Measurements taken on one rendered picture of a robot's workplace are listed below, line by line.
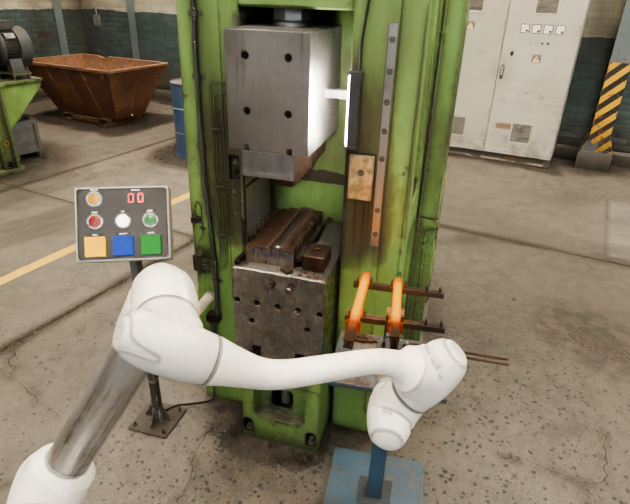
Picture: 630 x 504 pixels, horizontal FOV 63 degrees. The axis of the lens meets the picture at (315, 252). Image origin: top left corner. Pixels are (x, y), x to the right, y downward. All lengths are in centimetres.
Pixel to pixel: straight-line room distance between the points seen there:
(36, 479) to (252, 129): 121
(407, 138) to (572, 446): 170
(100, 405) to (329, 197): 146
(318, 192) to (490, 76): 479
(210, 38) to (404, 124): 76
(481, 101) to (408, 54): 517
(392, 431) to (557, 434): 176
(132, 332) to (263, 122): 106
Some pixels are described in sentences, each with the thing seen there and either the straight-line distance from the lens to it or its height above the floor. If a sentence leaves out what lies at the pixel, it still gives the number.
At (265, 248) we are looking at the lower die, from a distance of 200.
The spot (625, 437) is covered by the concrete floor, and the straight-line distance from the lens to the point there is 303.
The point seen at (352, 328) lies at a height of 98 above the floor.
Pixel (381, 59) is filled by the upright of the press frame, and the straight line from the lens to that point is 183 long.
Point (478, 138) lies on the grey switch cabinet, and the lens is 705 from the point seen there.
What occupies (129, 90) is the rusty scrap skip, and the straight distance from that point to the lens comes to 829.
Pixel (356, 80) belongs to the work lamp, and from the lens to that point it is 182.
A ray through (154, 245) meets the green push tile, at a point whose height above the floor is 101.
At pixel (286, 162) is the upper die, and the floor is 134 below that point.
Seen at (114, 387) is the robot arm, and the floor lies 110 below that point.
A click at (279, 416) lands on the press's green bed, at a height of 16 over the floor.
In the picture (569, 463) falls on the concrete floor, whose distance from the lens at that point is 277.
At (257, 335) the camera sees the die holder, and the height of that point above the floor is 61.
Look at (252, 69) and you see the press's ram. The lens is 181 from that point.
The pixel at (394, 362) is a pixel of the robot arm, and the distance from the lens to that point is 111.
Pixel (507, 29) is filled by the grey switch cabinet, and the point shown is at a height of 155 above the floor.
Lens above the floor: 188
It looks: 27 degrees down
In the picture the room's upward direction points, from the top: 2 degrees clockwise
